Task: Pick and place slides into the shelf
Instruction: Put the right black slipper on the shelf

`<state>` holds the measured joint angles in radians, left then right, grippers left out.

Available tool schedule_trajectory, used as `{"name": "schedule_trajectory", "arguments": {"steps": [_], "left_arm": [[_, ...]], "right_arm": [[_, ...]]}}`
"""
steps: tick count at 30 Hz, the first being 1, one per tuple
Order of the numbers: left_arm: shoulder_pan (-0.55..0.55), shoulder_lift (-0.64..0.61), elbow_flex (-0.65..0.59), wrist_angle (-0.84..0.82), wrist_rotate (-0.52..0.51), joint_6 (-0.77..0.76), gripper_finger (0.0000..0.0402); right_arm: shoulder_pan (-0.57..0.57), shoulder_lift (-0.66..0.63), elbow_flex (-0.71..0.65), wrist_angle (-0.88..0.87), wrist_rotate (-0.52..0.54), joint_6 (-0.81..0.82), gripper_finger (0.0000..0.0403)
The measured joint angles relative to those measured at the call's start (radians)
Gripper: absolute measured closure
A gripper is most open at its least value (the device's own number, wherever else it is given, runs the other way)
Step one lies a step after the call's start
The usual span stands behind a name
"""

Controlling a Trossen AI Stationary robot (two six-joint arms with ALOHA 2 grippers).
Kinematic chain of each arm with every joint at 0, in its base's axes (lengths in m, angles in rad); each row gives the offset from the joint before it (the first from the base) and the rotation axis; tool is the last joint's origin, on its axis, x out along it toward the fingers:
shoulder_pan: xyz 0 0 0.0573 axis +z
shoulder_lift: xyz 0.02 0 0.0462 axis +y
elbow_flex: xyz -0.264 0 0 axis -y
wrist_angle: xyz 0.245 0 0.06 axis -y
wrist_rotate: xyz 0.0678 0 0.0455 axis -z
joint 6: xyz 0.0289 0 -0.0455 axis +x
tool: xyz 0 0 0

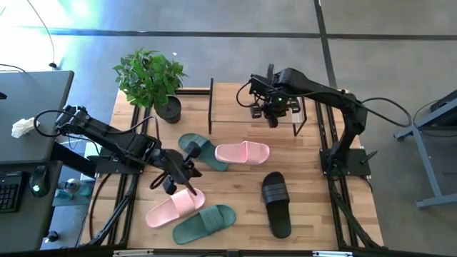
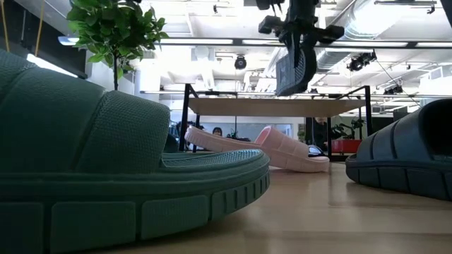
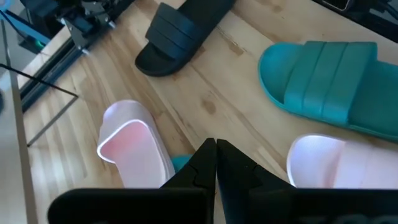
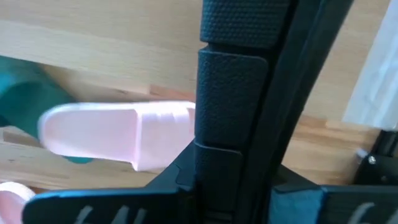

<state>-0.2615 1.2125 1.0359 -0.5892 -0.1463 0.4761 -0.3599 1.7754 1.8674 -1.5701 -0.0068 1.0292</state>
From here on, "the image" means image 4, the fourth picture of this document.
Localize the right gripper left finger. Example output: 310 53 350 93
146 140 197 224

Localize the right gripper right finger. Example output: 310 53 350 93
269 164 326 224

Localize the black slide sandal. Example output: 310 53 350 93
194 0 355 224

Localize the pink slide sandal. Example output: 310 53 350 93
0 182 35 224
37 101 197 172

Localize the green slide sandal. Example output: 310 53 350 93
0 55 94 165

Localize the white plastic sheet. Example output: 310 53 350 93
341 0 398 131

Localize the black metal mount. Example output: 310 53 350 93
354 130 398 187

